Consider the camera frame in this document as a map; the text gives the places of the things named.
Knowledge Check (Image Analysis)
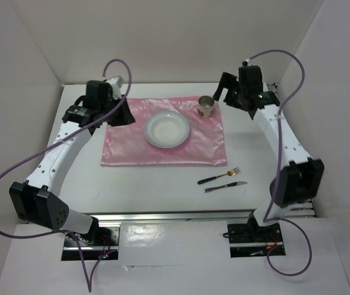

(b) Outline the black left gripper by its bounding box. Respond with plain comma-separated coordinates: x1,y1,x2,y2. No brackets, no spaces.
101,95,136,127

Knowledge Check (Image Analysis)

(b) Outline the metal cup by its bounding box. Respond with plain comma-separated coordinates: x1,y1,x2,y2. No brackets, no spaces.
197,95,215,117

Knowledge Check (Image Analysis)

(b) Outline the pink satin rose cloth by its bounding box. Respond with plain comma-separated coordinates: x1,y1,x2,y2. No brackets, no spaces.
101,96,227,167

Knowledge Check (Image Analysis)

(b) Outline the white scalloped plate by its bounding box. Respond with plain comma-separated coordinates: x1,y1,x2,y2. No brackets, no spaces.
144,111,190,149

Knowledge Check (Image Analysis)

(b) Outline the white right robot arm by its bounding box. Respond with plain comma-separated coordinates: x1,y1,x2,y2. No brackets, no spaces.
213,65,324,241

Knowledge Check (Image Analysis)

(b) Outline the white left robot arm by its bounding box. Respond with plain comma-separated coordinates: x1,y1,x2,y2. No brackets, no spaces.
9,76,135,245

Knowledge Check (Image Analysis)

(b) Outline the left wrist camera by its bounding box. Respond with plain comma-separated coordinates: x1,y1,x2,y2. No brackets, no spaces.
104,76,123,100

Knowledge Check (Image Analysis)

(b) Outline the gold fork black handle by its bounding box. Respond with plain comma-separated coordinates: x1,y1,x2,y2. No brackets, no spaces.
197,167,241,185

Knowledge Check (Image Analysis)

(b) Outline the silver knife black handle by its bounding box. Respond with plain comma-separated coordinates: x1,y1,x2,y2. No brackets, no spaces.
204,181,248,193

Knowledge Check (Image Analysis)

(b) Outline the aluminium front rail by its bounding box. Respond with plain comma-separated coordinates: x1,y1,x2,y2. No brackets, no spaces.
88,209,253,222

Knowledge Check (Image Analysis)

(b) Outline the aluminium rail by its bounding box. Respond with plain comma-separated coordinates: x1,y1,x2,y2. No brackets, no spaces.
261,93,311,218
88,209,253,222

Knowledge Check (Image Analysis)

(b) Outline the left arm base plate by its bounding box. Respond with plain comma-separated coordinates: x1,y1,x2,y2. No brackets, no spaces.
61,226,120,261

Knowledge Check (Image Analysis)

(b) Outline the aluminium right side rail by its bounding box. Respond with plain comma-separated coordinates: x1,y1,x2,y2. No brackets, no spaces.
261,93,311,218

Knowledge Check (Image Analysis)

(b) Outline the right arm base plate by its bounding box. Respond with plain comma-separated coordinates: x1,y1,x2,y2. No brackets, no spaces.
222,224,286,258

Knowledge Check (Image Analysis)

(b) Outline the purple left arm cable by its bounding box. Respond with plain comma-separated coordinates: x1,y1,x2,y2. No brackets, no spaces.
0,58,133,293

